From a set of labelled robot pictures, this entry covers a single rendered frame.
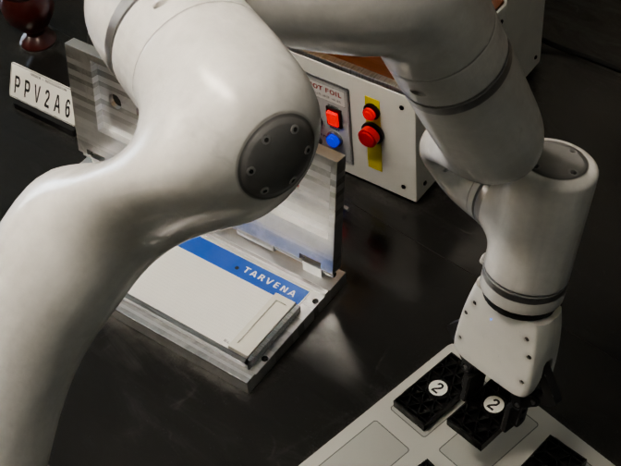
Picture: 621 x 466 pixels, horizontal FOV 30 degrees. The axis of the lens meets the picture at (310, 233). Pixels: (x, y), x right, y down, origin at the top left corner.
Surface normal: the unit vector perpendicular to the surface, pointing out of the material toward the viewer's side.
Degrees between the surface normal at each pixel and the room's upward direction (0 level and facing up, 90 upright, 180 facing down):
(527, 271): 80
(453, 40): 93
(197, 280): 0
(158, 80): 47
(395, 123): 90
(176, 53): 29
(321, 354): 0
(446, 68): 100
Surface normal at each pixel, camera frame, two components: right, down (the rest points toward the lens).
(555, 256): 0.28, 0.62
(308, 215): -0.59, 0.51
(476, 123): 0.14, 0.83
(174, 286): -0.07, -0.68
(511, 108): 0.66, 0.46
